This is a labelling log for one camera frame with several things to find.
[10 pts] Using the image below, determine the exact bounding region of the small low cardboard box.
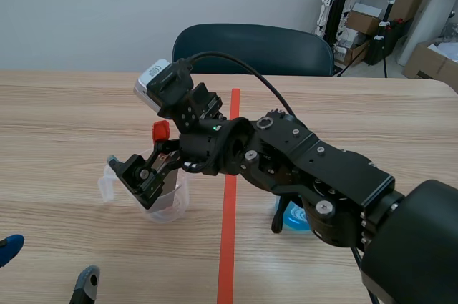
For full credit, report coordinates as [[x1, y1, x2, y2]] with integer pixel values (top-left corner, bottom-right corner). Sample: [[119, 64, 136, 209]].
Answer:
[[334, 28, 372, 68]]

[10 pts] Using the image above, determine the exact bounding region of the black metal rail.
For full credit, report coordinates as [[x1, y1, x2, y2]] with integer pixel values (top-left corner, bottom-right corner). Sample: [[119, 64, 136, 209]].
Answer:
[[323, 0, 359, 49]]

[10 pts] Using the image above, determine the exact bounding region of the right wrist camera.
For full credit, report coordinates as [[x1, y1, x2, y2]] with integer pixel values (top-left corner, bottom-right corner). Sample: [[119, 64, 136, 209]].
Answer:
[[132, 58, 173, 118]]

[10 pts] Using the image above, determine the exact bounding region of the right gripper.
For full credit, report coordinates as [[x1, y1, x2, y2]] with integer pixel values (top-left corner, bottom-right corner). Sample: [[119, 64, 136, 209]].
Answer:
[[107, 82, 230, 211]]

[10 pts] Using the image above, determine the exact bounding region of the black tripod stand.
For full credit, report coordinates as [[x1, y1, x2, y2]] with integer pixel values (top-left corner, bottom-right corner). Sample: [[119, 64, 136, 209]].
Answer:
[[338, 0, 411, 78]]

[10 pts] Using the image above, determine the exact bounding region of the cardboard box with papers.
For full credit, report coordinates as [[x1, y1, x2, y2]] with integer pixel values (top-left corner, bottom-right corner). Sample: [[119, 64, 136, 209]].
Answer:
[[404, 41, 458, 93]]

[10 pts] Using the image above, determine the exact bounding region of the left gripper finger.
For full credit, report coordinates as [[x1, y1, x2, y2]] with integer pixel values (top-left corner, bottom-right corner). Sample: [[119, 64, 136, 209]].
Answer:
[[0, 234, 25, 268], [67, 265, 101, 304]]

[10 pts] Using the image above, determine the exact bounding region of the empty clear plastic beaker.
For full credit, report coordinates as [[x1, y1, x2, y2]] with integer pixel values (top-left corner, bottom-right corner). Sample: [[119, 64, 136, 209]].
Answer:
[[97, 149, 190, 224]]

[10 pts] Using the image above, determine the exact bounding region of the dark blue chair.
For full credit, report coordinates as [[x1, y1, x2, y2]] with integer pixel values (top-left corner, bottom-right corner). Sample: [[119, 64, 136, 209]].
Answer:
[[171, 24, 336, 77]]

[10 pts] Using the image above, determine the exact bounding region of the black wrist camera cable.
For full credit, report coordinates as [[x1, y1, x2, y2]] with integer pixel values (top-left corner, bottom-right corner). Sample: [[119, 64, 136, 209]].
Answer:
[[177, 51, 297, 118]]

